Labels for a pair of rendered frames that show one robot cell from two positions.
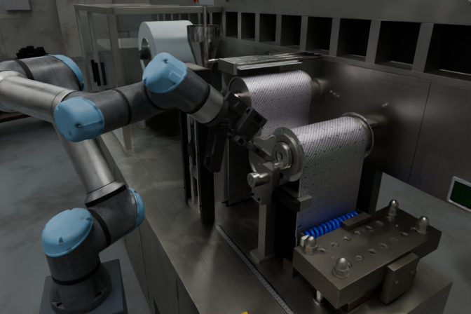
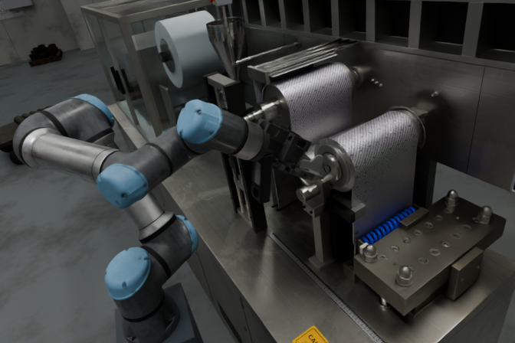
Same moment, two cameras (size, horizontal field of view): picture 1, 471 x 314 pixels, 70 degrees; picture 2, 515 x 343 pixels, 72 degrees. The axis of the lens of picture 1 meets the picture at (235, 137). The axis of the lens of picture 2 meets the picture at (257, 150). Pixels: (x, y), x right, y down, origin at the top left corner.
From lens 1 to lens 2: 0.13 m
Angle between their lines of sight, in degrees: 8
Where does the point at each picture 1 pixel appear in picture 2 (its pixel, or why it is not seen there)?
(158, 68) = (191, 121)
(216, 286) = (280, 300)
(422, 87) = (475, 74)
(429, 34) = (479, 14)
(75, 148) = not seen: hidden behind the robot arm
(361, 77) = (405, 64)
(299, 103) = (340, 99)
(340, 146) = (390, 148)
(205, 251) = (263, 264)
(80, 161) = not seen: hidden behind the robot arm
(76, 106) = (117, 176)
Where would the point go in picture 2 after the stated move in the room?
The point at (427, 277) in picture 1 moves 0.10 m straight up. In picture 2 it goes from (494, 265) to (501, 239)
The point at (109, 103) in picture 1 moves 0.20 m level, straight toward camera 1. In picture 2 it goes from (149, 163) to (169, 232)
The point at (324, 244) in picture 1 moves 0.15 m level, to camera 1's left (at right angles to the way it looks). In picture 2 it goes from (384, 249) to (326, 257)
